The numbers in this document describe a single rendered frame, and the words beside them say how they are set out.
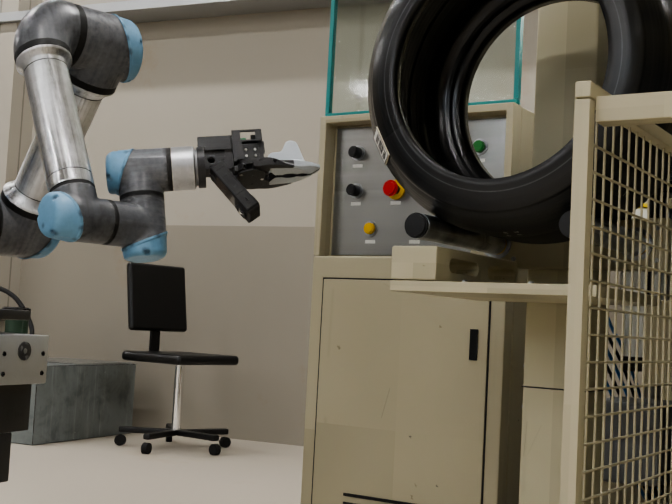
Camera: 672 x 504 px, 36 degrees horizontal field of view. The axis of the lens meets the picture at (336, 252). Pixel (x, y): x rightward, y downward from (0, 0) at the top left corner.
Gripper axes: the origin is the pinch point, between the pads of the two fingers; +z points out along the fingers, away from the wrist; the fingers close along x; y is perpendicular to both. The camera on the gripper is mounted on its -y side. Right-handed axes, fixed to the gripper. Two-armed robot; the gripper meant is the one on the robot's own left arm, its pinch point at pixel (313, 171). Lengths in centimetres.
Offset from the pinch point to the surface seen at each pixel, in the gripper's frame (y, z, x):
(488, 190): -11.0, 27.0, -11.0
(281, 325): 120, 34, 432
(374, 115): 10.1, 12.2, -0.9
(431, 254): -17.7, 18.2, -1.2
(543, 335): -25, 45, 27
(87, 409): 79, -82, 432
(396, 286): -20.9, 12.6, 4.5
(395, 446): -31, 25, 89
